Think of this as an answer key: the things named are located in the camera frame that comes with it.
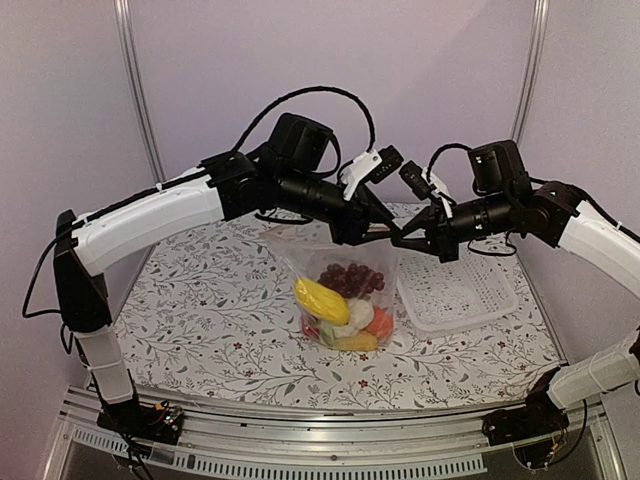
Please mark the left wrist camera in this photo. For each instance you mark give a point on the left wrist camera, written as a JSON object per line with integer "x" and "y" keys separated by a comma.
{"x": 374, "y": 165}

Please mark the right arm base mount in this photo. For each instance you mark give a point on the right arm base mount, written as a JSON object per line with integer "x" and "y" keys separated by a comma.
{"x": 539, "y": 416}

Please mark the clear zip top bag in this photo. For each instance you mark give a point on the clear zip top bag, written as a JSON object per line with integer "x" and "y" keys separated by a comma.
{"x": 308, "y": 249}

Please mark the white plastic basket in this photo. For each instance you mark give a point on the white plastic basket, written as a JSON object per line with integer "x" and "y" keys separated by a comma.
{"x": 447, "y": 298}

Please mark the left aluminium frame post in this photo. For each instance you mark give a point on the left aluminium frame post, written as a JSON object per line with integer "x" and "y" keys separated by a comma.
{"x": 123, "y": 18}

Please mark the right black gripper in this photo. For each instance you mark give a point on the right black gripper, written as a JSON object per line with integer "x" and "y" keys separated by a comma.
{"x": 439, "y": 240}

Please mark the orange pumpkin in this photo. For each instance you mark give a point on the orange pumpkin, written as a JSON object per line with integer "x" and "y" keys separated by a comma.
{"x": 382, "y": 324}

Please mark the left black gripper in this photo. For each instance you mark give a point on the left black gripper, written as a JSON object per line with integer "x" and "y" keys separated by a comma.
{"x": 366, "y": 208}

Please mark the red bell pepper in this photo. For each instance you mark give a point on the red bell pepper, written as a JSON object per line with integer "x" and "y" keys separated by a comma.
{"x": 310, "y": 331}

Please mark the right aluminium frame post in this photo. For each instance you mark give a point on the right aluminium frame post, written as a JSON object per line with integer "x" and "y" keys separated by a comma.
{"x": 532, "y": 65}

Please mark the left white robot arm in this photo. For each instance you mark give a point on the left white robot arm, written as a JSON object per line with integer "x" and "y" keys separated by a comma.
{"x": 281, "y": 173}

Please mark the floral tablecloth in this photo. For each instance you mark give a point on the floral tablecloth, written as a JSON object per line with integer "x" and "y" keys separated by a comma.
{"x": 213, "y": 314}

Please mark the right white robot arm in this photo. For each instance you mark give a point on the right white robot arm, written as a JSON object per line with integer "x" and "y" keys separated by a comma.
{"x": 509, "y": 200}

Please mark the aluminium frame post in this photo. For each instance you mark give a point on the aluminium frame post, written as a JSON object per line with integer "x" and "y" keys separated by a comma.
{"x": 123, "y": 18}
{"x": 532, "y": 65}

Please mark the dark red grape bunch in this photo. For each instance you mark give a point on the dark red grape bunch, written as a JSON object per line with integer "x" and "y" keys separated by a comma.
{"x": 352, "y": 280}

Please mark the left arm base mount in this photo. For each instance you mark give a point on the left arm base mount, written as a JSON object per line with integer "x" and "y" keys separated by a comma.
{"x": 161, "y": 423}

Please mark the yellow mango front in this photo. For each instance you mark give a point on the yellow mango front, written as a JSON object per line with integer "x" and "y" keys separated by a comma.
{"x": 321, "y": 302}

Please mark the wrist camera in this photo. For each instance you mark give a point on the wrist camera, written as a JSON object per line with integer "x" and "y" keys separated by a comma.
{"x": 415, "y": 177}
{"x": 374, "y": 165}

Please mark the white cauliflower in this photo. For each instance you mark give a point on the white cauliflower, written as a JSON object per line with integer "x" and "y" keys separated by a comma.
{"x": 361, "y": 315}

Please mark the aluminium front rail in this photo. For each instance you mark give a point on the aluminium front rail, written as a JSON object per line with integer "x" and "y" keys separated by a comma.
{"x": 224, "y": 439}

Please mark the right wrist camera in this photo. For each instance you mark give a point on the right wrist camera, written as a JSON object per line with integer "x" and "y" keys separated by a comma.
{"x": 415, "y": 177}

